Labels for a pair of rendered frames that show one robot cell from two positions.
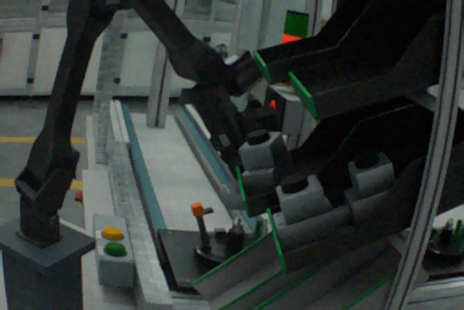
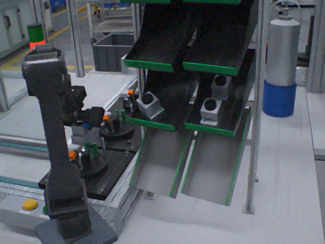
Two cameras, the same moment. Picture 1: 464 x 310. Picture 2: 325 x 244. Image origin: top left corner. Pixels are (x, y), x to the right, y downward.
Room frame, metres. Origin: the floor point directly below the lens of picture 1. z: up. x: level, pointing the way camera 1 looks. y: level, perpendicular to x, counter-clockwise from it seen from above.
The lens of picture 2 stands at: (0.30, 0.67, 1.64)
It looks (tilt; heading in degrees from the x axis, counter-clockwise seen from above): 27 degrees down; 304
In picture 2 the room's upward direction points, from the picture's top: 3 degrees counter-clockwise
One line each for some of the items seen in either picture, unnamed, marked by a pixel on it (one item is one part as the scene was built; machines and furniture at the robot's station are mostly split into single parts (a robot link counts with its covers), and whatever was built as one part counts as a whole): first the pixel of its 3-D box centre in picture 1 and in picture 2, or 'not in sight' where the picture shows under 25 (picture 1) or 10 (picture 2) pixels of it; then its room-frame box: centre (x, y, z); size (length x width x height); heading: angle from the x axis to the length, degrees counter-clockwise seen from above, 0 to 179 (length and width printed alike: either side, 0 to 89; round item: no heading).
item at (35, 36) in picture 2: (296, 24); (36, 33); (1.29, -0.09, 1.38); 0.05 x 0.05 x 0.05
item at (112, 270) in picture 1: (111, 248); (32, 213); (1.10, 0.20, 0.93); 0.21 x 0.07 x 0.06; 16
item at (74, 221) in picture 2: (39, 218); (72, 220); (0.82, 0.28, 1.09); 0.07 x 0.07 x 0.06; 69
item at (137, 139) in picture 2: not in sight; (115, 121); (1.15, -0.27, 1.01); 0.24 x 0.24 x 0.13; 16
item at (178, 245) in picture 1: (231, 262); (87, 169); (1.08, -0.03, 0.96); 0.24 x 0.24 x 0.02; 16
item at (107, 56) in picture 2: not in sight; (134, 52); (2.23, -1.83, 0.73); 0.62 x 0.42 x 0.23; 16
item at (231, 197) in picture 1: (250, 187); (82, 128); (1.08, -0.04, 1.11); 0.08 x 0.04 x 0.07; 106
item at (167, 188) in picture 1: (207, 223); (21, 166); (1.37, 0.03, 0.91); 0.84 x 0.28 x 0.10; 16
